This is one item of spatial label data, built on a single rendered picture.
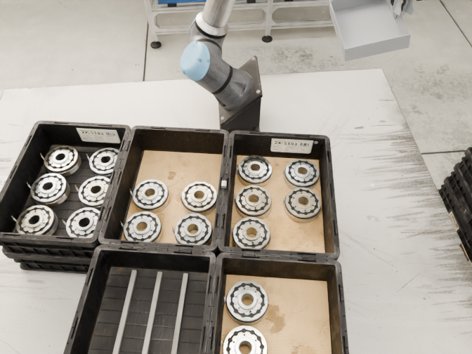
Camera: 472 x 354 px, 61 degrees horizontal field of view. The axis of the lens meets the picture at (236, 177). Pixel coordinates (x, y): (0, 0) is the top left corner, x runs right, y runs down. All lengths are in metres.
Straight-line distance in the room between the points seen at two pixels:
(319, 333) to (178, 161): 0.65
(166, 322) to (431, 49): 2.83
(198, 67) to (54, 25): 2.38
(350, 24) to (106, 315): 1.20
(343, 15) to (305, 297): 1.00
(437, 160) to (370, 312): 1.52
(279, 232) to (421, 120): 1.81
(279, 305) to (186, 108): 0.89
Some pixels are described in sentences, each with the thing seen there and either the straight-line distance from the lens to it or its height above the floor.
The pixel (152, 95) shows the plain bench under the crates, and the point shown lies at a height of 0.70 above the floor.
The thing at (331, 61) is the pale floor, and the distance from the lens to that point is 3.03.
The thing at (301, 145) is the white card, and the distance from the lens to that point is 1.23.
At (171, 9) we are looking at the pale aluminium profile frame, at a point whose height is 0.29.
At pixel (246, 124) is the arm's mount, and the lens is 1.46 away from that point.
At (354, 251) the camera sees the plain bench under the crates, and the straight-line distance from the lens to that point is 1.29.
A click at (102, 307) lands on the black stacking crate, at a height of 0.83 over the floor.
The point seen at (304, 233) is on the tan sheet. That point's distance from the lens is 1.13.
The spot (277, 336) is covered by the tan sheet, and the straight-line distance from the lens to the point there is 1.03.
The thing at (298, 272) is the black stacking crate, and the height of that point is 0.87.
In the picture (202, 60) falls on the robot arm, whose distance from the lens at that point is 1.32.
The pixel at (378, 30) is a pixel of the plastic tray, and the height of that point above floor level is 1.02.
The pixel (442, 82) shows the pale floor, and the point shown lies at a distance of 3.12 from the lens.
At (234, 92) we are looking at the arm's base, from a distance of 1.38.
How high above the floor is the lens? 1.82
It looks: 54 degrees down
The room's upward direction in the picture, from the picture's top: straight up
